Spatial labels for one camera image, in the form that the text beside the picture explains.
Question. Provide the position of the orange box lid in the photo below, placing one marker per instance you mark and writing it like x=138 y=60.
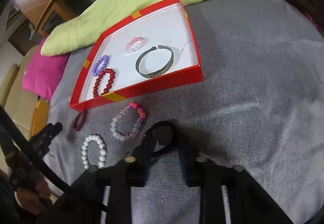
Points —
x=39 y=119

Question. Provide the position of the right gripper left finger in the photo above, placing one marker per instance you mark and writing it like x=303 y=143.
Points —
x=143 y=154

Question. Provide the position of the person's left hand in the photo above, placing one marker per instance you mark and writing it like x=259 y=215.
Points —
x=31 y=200

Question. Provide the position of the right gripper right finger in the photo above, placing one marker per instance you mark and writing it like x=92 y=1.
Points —
x=187 y=153

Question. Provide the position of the silver cuff bangle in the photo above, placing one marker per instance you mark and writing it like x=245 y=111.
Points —
x=159 y=72

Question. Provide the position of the red shallow jewelry box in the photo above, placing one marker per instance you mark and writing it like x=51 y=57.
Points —
x=164 y=23

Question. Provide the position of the beige leather armchair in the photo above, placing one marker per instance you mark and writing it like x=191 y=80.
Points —
x=18 y=103

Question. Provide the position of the magenta pillow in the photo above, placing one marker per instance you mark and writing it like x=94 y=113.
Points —
x=43 y=74

